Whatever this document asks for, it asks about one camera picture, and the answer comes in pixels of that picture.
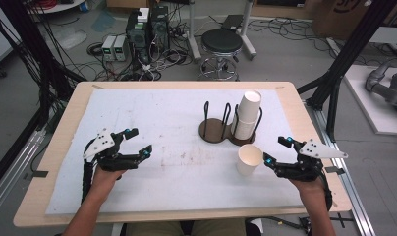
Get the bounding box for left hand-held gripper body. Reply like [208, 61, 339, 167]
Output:
[83, 128, 141, 172]

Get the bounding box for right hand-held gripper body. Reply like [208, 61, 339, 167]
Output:
[274, 138, 349, 182]

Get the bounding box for white disposable paper cup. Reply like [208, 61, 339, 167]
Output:
[236, 144, 264, 177]

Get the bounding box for stack of white cups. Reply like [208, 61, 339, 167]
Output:
[230, 89, 263, 142]

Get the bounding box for brown cup holder black wires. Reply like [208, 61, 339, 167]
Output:
[198, 100, 263, 148]

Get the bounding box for person's right hand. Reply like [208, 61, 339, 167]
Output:
[289, 178, 327, 202]

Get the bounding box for person's left hand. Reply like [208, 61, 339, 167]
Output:
[90, 166, 128, 198]

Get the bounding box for white table mat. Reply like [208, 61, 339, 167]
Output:
[44, 88, 308, 216]

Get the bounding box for person's tan trousers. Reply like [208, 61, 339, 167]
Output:
[125, 218, 248, 236]

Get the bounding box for white floor platform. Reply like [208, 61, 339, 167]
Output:
[343, 63, 397, 137]

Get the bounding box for grey bench power supply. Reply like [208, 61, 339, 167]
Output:
[113, 34, 130, 62]
[100, 34, 118, 62]

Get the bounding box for black computer tower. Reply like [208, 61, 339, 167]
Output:
[125, 9, 152, 65]
[149, 5, 171, 52]

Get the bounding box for white stand leg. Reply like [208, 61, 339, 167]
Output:
[240, 0, 258, 62]
[186, 0, 202, 62]

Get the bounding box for black round stool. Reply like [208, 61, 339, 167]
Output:
[198, 29, 244, 82]

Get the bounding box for black flat device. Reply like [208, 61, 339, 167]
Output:
[220, 14, 244, 32]

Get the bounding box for brown cardboard box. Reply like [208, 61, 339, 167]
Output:
[312, 0, 397, 41]

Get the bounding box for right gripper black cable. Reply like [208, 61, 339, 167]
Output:
[318, 170, 334, 211]

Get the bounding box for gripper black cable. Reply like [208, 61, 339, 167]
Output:
[81, 159, 95, 205]
[318, 170, 334, 211]

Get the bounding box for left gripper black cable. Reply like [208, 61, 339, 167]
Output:
[81, 159, 95, 205]

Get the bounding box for aluminium floor rail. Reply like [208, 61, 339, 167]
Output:
[304, 100, 378, 236]
[0, 129, 47, 218]

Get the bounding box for floor cable tangle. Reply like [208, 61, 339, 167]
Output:
[86, 19, 195, 82]

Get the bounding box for black metal frame stand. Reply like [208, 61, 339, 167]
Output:
[296, 0, 397, 143]
[0, 0, 86, 193]

